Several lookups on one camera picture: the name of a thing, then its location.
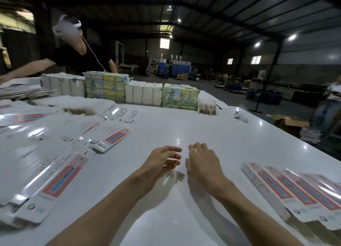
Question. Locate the person's right hand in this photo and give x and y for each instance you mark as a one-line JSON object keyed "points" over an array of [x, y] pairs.
{"points": [[205, 168]]}

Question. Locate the person's left hand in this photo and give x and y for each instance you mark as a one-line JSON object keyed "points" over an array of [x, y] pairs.
{"points": [[154, 163]]}

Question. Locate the pile of carton blanks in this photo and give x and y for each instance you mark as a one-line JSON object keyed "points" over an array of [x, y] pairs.
{"points": [[45, 158]]}

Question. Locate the person's right forearm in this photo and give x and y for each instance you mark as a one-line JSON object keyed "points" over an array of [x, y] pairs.
{"points": [[258, 219]]}

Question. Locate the person's left forearm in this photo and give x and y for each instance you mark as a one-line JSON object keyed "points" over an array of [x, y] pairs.
{"points": [[101, 214]]}

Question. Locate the small beige card stack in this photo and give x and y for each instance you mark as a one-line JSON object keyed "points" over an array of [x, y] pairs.
{"points": [[207, 109]]}

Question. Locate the small white object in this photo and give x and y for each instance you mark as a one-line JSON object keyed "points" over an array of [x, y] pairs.
{"points": [[241, 116]]}

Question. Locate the small black tool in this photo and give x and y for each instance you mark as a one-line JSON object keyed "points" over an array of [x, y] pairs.
{"points": [[218, 105]]}

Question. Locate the row of white cartons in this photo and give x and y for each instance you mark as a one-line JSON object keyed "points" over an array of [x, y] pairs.
{"points": [[63, 86], [144, 94]]}

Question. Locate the green printed carton bundle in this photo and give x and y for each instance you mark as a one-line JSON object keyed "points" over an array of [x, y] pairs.
{"points": [[180, 97]]}

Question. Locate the green yellow carton bundle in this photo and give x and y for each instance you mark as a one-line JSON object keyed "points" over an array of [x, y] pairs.
{"points": [[106, 87]]}

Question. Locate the blue bins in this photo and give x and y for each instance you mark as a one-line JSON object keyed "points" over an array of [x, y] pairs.
{"points": [[264, 97]]}

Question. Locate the black floor stand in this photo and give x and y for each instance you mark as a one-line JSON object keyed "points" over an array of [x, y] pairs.
{"points": [[262, 94]]}

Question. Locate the open cardboard box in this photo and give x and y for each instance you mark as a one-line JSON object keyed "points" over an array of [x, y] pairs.
{"points": [[290, 125]]}

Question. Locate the blue machine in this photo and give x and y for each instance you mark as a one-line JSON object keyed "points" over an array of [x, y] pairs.
{"points": [[180, 68]]}

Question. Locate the white plastic bags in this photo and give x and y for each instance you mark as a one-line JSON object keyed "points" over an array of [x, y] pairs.
{"points": [[310, 135]]}

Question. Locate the square bright window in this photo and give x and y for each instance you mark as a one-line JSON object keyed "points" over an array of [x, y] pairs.
{"points": [[164, 43]]}

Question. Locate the pile of grey flat sheets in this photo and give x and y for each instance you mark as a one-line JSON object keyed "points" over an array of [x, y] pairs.
{"points": [[24, 93]]}

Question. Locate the white headset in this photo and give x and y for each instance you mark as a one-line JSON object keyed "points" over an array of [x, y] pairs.
{"points": [[66, 27]]}

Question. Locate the dark grey cabinet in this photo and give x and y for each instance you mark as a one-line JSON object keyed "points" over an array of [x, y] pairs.
{"points": [[20, 51]]}

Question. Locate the small wall window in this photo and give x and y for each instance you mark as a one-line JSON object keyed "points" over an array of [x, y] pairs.
{"points": [[229, 61]]}

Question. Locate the double wall window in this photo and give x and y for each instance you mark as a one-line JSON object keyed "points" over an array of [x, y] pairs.
{"points": [[255, 59]]}

